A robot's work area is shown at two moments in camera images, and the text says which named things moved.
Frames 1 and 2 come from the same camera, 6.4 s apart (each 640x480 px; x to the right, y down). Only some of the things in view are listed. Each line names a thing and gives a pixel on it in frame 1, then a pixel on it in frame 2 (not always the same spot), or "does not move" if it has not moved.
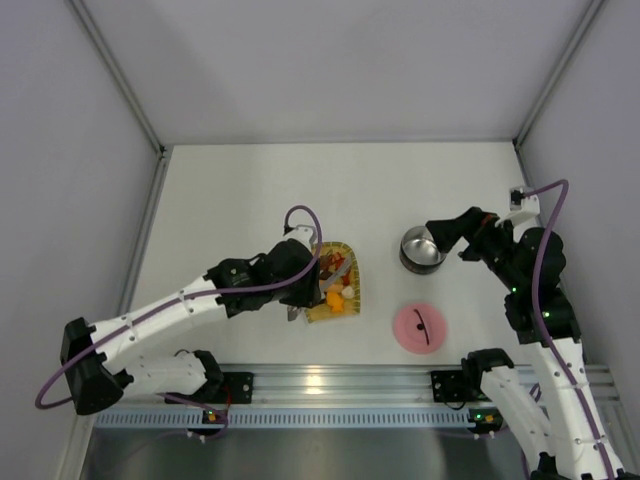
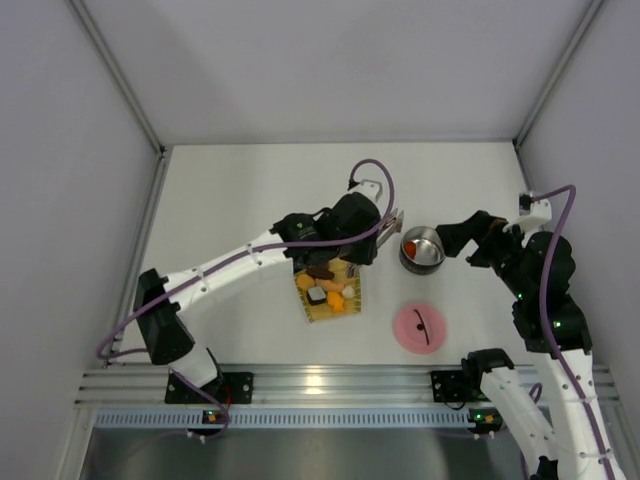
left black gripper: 310,288 -> 379,232
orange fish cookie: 333,299 does not move
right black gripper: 473,226 does not move
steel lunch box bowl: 418,253 does not move
